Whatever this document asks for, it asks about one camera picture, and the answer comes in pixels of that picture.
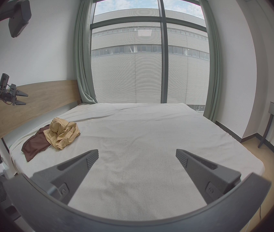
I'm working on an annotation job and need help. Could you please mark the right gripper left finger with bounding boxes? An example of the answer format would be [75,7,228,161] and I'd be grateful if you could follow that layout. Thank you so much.
[32,149,99,205]

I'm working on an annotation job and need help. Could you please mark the window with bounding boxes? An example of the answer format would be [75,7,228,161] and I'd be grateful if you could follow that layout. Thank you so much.
[90,0,211,104]

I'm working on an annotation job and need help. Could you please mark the brown garment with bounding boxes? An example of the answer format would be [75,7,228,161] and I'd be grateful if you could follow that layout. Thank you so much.
[21,126,51,162]

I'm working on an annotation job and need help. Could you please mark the tan shorts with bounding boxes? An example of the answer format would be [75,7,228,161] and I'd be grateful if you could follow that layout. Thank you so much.
[44,117,81,151]

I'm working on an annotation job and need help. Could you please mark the bed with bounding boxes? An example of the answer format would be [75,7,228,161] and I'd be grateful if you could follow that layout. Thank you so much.
[0,80,266,214]

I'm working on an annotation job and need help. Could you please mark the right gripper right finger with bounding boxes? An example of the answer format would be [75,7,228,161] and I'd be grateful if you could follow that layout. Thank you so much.
[176,149,242,206]

